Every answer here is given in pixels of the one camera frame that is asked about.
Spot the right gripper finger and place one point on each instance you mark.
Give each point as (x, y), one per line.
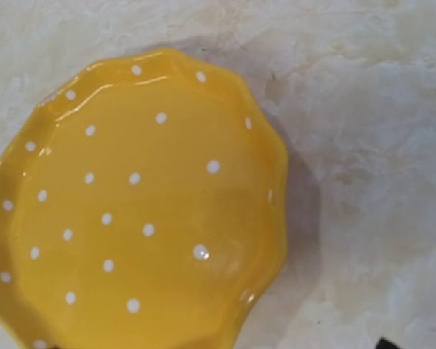
(384, 343)

